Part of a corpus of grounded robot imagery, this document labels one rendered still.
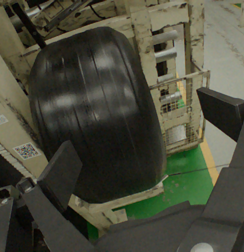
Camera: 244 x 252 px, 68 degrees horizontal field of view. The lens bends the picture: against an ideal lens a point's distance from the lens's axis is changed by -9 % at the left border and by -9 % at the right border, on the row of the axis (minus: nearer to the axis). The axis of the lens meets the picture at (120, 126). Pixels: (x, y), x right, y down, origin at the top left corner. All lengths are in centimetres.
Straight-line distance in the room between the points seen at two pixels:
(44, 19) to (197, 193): 165
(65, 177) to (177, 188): 170
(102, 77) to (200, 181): 156
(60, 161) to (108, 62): 34
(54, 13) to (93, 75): 48
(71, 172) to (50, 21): 77
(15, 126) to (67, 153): 49
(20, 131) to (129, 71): 40
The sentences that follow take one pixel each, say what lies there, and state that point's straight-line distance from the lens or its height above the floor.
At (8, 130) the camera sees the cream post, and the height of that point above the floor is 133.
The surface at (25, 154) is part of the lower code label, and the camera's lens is 76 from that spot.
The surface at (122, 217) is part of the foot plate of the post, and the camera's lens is 178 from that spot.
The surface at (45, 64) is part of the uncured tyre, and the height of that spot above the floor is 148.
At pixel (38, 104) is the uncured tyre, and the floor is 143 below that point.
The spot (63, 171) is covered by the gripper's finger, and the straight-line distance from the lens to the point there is 16.
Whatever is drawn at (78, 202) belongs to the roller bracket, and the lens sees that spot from 86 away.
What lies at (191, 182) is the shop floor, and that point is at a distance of 186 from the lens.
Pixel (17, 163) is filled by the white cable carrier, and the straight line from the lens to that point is 83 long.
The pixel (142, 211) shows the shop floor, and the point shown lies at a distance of 178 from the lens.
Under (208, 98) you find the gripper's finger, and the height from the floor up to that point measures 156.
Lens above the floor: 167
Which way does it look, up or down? 46 degrees down
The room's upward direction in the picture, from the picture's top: 19 degrees counter-clockwise
